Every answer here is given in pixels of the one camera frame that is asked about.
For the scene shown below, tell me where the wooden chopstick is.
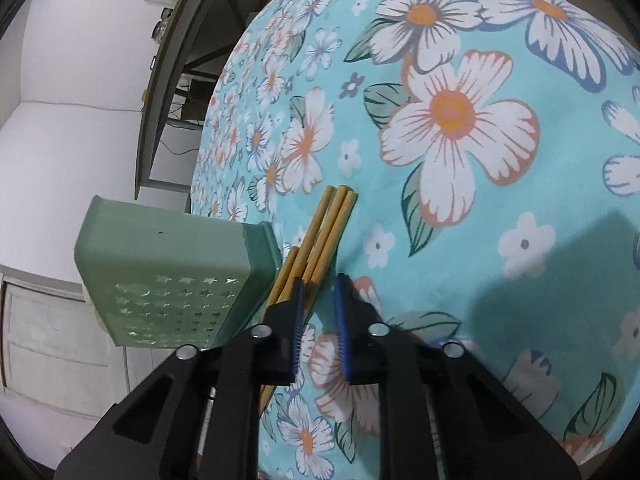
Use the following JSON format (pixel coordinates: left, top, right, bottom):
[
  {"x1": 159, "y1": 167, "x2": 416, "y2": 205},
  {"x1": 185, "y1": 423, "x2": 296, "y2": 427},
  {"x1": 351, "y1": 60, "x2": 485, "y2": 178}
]
[
  {"x1": 277, "y1": 185, "x2": 335, "y2": 303},
  {"x1": 266, "y1": 246, "x2": 299, "y2": 309},
  {"x1": 258, "y1": 187, "x2": 359, "y2": 411},
  {"x1": 301, "y1": 185, "x2": 350, "y2": 285}
]

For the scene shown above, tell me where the green plastic utensil holder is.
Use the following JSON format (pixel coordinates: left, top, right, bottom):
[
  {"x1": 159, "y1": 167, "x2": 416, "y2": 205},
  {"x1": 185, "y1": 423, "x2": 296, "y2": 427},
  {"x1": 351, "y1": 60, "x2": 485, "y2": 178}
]
[{"x1": 74, "y1": 196, "x2": 282, "y2": 349}]

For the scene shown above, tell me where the white panel door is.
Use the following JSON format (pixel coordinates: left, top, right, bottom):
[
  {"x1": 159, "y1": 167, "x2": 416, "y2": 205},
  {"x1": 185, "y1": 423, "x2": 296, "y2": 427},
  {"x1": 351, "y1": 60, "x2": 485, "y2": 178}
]
[{"x1": 0, "y1": 263, "x2": 166, "y2": 421}]

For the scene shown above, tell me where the floral teal tablecloth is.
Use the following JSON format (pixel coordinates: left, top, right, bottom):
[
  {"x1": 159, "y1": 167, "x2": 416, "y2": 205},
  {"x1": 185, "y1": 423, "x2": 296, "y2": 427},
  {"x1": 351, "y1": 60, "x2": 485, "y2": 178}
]
[{"x1": 191, "y1": 0, "x2": 639, "y2": 464}]

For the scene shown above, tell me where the white long table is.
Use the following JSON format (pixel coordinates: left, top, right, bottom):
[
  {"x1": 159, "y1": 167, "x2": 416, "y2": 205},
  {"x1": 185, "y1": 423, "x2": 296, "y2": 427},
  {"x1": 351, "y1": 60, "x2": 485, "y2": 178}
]
[{"x1": 134, "y1": 0, "x2": 269, "y2": 196}]

